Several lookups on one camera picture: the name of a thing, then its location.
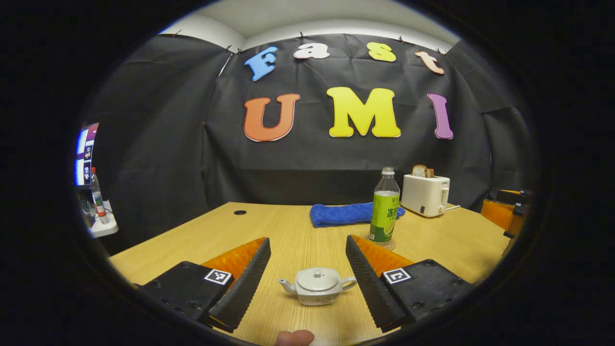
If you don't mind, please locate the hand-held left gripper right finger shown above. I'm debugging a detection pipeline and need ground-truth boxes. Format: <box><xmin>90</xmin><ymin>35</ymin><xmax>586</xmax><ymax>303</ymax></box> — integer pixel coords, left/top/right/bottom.
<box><xmin>346</xmin><ymin>235</ymin><xmax>474</xmax><ymax>332</ymax></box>

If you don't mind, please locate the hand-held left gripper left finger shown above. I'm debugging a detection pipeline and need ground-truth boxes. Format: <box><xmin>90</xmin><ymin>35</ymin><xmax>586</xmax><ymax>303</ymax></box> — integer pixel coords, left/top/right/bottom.
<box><xmin>139</xmin><ymin>237</ymin><xmax>271</xmax><ymax>333</ymax></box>

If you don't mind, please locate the white teacup lid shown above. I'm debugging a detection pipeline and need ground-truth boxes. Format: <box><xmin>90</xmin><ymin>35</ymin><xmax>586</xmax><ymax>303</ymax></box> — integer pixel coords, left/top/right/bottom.
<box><xmin>295</xmin><ymin>268</ymin><xmax>342</xmax><ymax>290</ymax></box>

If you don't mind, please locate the white floral teacup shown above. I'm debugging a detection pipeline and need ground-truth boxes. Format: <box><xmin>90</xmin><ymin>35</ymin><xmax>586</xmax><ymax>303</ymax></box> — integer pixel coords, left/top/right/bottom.
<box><xmin>279</xmin><ymin>268</ymin><xmax>358</xmax><ymax>307</ymax></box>

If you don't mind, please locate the green label water bottle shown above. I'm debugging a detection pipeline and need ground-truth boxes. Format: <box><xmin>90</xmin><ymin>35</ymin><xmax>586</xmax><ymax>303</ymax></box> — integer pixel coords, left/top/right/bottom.
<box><xmin>369</xmin><ymin>167</ymin><xmax>401</xmax><ymax>243</ymax></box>

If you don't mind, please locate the red label plastic bottle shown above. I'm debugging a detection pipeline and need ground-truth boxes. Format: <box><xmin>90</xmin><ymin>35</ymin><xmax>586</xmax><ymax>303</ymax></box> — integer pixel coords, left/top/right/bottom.
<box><xmin>90</xmin><ymin>167</ymin><xmax>110</xmax><ymax>225</ymax></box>

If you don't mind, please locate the blue towel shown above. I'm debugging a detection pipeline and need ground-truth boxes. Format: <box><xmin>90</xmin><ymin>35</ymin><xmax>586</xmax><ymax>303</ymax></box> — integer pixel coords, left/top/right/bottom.
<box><xmin>310</xmin><ymin>202</ymin><xmax>406</xmax><ymax>228</ymax></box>

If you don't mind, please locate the white toaster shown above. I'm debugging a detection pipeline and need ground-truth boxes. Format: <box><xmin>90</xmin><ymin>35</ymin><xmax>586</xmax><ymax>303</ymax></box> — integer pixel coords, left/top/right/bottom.
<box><xmin>401</xmin><ymin>174</ymin><xmax>451</xmax><ymax>218</ymax></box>

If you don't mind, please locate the black backdrop cloth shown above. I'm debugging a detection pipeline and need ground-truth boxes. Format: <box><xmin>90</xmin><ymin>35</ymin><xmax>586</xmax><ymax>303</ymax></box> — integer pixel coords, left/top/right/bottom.
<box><xmin>79</xmin><ymin>34</ymin><xmax>536</xmax><ymax>253</ymax></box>

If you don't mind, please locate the white side table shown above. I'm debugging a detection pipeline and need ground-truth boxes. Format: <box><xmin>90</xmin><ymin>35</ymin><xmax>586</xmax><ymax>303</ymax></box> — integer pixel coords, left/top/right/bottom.
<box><xmin>86</xmin><ymin>199</ymin><xmax>119</xmax><ymax>238</ymax></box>

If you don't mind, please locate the computer monitor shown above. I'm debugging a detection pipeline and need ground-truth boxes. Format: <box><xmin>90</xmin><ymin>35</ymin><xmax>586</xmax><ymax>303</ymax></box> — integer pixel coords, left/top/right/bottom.
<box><xmin>74</xmin><ymin>123</ymin><xmax>100</xmax><ymax>186</ymax></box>

